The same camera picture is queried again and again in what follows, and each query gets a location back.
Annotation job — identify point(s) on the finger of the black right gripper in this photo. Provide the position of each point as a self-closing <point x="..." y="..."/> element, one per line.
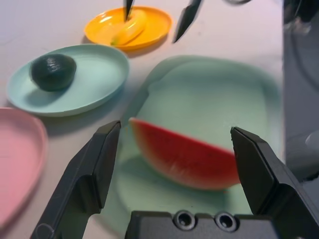
<point x="187" y="20"/>
<point x="128" y="6"/>

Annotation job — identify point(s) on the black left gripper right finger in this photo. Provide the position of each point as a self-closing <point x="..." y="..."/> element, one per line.
<point x="264" y="179"/>

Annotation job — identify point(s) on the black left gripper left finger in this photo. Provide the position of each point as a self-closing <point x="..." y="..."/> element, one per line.
<point x="82" y="189"/>

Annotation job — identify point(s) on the yellow banana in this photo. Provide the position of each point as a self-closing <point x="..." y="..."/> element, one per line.
<point x="132" y="28"/>

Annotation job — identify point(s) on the red watermelon slice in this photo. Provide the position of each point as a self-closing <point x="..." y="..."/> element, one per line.
<point x="189" y="159"/>

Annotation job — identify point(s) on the dark green avocado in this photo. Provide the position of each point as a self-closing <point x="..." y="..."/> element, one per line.
<point x="53" y="72"/>

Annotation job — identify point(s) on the yellow plastic plate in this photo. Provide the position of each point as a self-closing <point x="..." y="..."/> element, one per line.
<point x="154" y="25"/>

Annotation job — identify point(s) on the pink plastic plate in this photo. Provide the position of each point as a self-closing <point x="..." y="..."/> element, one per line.
<point x="17" y="154"/>

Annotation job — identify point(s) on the green cutting mat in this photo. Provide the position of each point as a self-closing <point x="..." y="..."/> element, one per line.
<point x="211" y="94"/>

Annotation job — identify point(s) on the light green plastic plate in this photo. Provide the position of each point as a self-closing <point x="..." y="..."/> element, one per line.
<point x="99" y="82"/>

